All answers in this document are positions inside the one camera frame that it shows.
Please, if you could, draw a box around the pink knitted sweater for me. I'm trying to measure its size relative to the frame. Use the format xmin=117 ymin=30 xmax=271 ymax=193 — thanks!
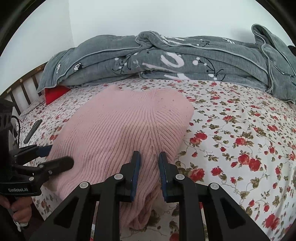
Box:
xmin=45 ymin=85 xmax=194 ymax=230

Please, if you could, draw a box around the person's left hand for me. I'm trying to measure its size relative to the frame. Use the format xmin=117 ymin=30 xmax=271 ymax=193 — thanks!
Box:
xmin=1 ymin=196 xmax=33 ymax=226

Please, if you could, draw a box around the black remote on bed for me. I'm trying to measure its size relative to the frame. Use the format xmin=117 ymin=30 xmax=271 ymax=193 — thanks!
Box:
xmin=23 ymin=120 xmax=42 ymax=144

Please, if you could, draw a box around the red pillow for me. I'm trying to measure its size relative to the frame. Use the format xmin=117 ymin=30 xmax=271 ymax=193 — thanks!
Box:
xmin=45 ymin=85 xmax=70 ymax=105

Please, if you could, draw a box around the dark wooden headboard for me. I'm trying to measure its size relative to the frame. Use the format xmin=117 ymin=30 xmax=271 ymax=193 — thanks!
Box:
xmin=1 ymin=62 xmax=46 ymax=115

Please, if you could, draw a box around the grey patterned quilt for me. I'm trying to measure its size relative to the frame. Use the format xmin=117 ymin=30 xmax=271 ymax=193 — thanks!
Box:
xmin=38 ymin=24 xmax=295 ymax=102

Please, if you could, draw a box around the black garment on footboard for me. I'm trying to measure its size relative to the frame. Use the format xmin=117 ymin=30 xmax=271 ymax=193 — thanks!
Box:
xmin=288 ymin=45 xmax=296 ymax=56

